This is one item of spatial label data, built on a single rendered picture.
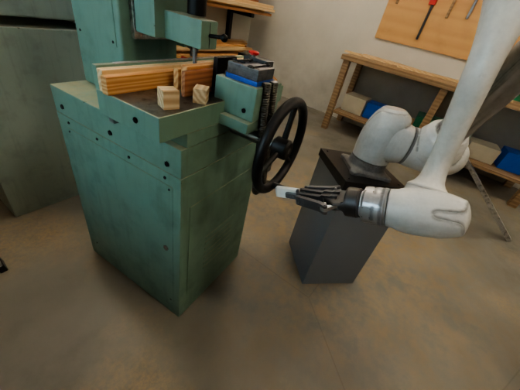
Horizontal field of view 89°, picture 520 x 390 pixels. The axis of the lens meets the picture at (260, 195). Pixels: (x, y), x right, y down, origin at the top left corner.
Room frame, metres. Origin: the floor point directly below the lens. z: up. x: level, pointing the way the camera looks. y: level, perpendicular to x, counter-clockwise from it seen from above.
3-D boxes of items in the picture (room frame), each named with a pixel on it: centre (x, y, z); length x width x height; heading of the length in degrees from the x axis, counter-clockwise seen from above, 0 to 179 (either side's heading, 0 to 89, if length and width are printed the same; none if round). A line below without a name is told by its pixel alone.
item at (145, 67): (0.87, 0.29, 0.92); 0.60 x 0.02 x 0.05; 156
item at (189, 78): (0.79, 0.21, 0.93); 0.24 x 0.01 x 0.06; 156
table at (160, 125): (0.82, 0.18, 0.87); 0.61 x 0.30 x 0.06; 156
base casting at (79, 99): (0.90, 0.39, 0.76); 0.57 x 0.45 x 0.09; 66
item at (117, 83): (0.89, 0.27, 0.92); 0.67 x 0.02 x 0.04; 156
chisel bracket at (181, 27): (0.86, 0.30, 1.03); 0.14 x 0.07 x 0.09; 66
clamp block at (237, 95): (0.78, 0.10, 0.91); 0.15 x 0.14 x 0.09; 156
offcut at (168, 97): (0.60, 0.26, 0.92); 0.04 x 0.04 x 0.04; 45
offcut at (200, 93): (0.68, 0.21, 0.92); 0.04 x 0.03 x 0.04; 7
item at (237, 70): (0.79, 0.10, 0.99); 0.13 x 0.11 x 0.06; 156
